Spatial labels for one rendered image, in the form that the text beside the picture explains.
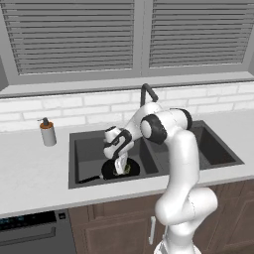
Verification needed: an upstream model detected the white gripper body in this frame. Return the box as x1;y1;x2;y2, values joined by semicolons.
113;155;129;177

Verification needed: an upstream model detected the black frying pan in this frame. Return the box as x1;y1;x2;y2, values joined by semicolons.
78;157;141;185

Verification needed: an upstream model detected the dark grey double sink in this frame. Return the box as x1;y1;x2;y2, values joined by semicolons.
67;119;245;191

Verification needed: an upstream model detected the black sink tap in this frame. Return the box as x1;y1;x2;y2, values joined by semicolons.
139;82;160;109

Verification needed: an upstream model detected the brown cupboard door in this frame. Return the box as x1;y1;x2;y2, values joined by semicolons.
194;179;254;254
67;193;171;254

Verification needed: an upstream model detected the grey soap dispenser orange collar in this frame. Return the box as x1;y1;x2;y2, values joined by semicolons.
37;116;58;148

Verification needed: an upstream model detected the grey dishwasher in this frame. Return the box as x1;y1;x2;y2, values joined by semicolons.
0;208;78;254

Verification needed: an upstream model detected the grey window blind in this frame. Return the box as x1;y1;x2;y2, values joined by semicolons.
148;0;254;69
0;0;136;75

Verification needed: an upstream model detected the white cupboard door handle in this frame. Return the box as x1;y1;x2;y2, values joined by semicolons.
148;215;157;246

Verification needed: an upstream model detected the grey dishwasher handle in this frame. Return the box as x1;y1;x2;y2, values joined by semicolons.
0;226;58;248

